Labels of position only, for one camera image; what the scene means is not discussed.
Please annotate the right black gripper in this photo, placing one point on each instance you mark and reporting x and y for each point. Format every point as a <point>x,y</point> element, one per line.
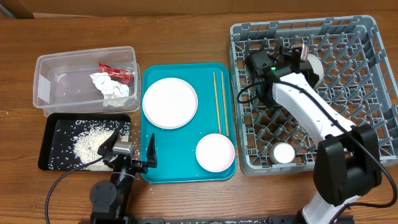
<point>309,71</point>

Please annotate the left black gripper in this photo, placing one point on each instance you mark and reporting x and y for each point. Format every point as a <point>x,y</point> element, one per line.
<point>142,166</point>

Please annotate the white rice pile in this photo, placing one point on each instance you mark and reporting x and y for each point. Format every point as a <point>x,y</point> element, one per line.
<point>76,142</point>

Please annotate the white round plate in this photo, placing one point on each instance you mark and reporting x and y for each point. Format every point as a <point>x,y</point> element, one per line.
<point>170,103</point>

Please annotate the white napkin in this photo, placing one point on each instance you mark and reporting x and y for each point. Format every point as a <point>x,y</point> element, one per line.
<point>108,87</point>

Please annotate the red snack wrapper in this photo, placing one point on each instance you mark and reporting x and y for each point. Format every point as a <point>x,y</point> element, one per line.
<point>120,75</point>

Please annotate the pink shallow bowl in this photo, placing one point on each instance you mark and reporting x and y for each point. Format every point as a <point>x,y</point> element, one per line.
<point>215,153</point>

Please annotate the white cup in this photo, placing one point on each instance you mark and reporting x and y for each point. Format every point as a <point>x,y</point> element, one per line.
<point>282,153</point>

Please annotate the grey bowl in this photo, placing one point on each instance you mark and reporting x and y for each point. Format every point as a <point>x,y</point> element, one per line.
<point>317,68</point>

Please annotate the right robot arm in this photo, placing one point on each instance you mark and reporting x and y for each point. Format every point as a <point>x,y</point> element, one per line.
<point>347,164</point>

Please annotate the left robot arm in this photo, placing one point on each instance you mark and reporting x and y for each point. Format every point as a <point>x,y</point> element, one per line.
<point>110,198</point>

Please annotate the grey plastic dishwasher rack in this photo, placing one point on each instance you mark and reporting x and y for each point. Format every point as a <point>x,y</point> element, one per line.
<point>358,84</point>

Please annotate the clear plastic waste bin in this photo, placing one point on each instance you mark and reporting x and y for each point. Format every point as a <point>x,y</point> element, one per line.
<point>63,83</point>

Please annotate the right wooden chopstick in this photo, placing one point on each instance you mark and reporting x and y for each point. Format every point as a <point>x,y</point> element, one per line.
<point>224,104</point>

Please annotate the wooden chopstick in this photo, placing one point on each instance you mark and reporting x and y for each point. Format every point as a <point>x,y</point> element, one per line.
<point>217,104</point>
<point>224,104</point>

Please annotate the black rectangular tray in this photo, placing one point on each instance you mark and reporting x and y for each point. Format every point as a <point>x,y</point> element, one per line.
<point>50,129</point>

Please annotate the teal plastic serving tray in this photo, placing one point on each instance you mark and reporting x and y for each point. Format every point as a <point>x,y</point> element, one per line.
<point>175,148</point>

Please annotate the left wooden chopstick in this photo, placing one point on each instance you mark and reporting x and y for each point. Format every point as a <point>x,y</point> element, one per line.
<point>217,104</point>

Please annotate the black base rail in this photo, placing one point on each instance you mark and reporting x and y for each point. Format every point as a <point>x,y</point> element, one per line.
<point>269,220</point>

